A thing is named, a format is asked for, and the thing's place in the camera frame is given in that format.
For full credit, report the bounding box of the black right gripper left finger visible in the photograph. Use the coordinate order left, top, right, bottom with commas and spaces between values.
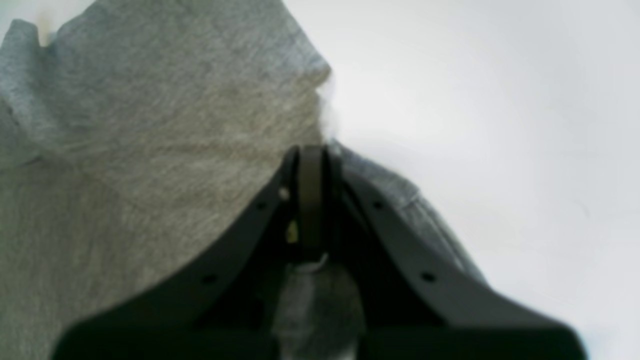
52, 146, 313, 360

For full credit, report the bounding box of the grey T-shirt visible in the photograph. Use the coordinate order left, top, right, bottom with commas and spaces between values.
0, 0, 487, 360

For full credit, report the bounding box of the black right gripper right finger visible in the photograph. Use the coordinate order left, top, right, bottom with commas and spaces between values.
310, 145, 587, 360

